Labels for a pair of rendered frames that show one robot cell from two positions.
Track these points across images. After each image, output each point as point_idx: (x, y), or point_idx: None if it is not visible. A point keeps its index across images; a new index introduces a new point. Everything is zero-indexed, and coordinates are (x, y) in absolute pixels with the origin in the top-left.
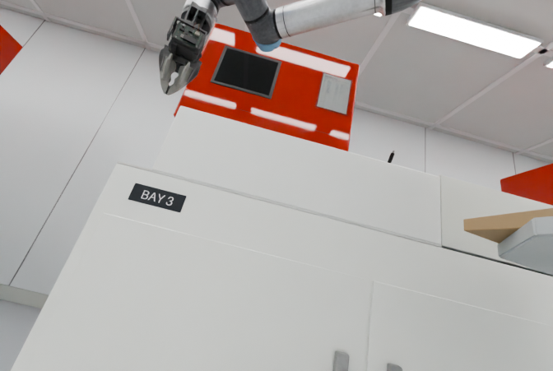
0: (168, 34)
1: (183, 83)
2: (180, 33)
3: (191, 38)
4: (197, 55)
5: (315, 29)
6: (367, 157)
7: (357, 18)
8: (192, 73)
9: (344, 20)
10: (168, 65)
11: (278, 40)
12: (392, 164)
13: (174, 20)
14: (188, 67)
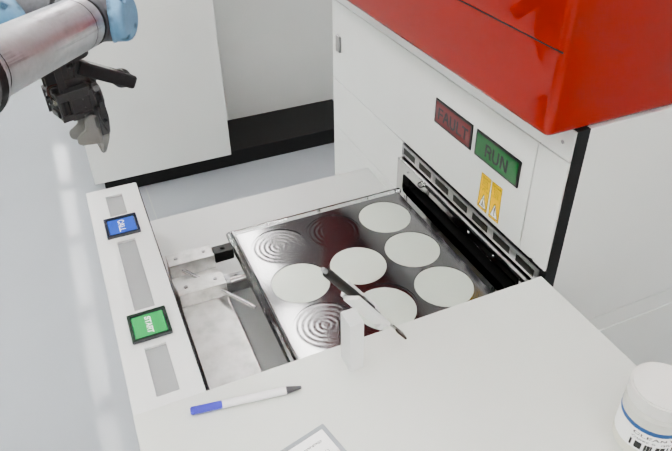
0: (50, 111)
1: (102, 138)
2: (52, 106)
3: (55, 112)
4: (76, 118)
5: (67, 62)
6: (115, 332)
7: (28, 82)
8: (100, 123)
9: (36, 80)
10: (82, 126)
11: (111, 33)
12: (121, 359)
13: (43, 93)
14: (88, 125)
